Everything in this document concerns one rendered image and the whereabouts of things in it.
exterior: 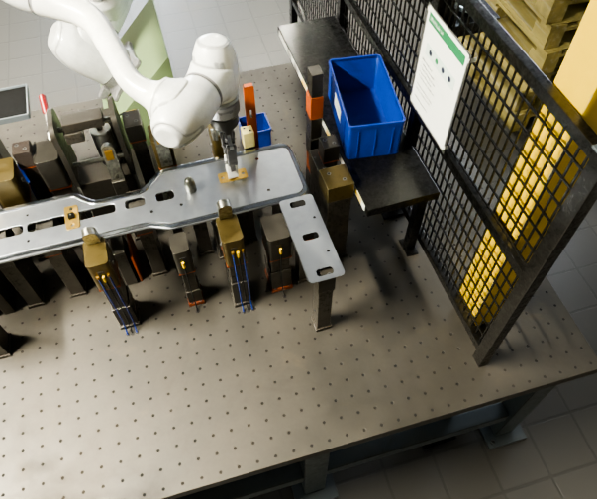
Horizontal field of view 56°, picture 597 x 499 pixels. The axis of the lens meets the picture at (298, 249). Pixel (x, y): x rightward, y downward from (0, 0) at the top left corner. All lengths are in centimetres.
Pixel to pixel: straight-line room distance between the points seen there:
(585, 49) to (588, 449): 177
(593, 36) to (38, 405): 160
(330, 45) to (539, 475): 177
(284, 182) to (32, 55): 277
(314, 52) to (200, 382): 117
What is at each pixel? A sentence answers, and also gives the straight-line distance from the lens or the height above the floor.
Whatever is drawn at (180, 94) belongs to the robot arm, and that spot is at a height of 144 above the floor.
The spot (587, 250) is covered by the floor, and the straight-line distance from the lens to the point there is 306.
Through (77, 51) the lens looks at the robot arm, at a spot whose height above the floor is 106.
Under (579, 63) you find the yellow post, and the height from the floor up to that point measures 161.
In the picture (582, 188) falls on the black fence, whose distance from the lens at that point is 115.
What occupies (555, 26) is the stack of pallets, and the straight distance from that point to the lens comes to 312.
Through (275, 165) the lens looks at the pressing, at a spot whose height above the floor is 100.
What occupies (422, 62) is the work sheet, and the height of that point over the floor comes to 130.
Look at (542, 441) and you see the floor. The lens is 252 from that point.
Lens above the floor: 225
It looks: 55 degrees down
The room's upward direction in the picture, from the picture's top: 1 degrees counter-clockwise
